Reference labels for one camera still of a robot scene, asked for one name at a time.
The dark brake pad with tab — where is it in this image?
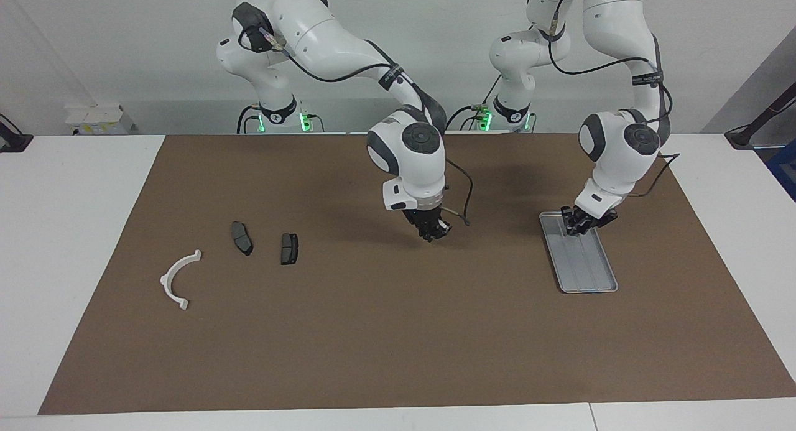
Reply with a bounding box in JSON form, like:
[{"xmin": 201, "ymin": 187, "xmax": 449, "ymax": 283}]
[{"xmin": 231, "ymin": 221, "xmax": 254, "ymax": 257}]

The black angled stand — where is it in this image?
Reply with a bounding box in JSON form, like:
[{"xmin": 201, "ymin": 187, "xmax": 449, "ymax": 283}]
[{"xmin": 724, "ymin": 81, "xmax": 796, "ymax": 151}]

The blue crate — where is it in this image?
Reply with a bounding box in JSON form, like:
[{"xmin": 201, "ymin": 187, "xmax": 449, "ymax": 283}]
[{"xmin": 765, "ymin": 140, "xmax": 796, "ymax": 203}]

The black clamp stand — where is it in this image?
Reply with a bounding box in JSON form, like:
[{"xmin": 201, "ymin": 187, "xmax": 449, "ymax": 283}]
[{"xmin": 0, "ymin": 113, "xmax": 34, "ymax": 153}]

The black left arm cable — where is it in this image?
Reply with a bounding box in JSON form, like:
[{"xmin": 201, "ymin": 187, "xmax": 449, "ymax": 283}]
[{"xmin": 546, "ymin": 0, "xmax": 680, "ymax": 199}]

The silver metal tray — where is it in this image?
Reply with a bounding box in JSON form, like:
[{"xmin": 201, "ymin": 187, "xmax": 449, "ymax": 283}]
[{"xmin": 538, "ymin": 211, "xmax": 619, "ymax": 294}]

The white semicircular bracket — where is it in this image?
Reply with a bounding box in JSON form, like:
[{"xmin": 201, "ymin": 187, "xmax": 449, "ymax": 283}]
[{"xmin": 160, "ymin": 249, "xmax": 203, "ymax": 311}]

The brown table mat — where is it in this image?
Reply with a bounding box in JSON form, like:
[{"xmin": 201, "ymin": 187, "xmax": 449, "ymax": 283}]
[{"xmin": 37, "ymin": 132, "xmax": 796, "ymax": 416}]

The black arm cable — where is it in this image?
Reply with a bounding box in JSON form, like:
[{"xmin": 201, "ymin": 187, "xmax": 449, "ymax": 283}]
[
  {"xmin": 239, "ymin": 21, "xmax": 473, "ymax": 228},
  {"xmin": 546, "ymin": 0, "xmax": 680, "ymax": 199}
]

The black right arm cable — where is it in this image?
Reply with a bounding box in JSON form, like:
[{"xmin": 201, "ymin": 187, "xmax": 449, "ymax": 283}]
[{"xmin": 239, "ymin": 21, "xmax": 473, "ymax": 228}]

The black base cable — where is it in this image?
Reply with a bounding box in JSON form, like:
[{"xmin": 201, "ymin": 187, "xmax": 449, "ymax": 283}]
[
  {"xmin": 236, "ymin": 104, "xmax": 262, "ymax": 134},
  {"xmin": 443, "ymin": 76, "xmax": 502, "ymax": 132}
]

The white box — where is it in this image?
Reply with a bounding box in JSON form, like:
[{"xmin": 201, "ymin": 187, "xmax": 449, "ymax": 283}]
[{"xmin": 65, "ymin": 104, "xmax": 135, "ymax": 136}]

